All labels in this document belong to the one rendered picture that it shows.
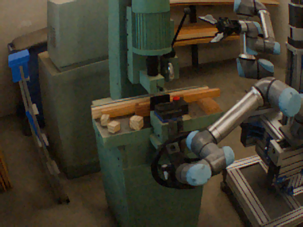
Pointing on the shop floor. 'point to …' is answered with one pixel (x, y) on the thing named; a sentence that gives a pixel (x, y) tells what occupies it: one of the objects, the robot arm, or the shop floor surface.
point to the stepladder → (20, 59)
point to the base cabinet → (146, 195)
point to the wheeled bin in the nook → (36, 46)
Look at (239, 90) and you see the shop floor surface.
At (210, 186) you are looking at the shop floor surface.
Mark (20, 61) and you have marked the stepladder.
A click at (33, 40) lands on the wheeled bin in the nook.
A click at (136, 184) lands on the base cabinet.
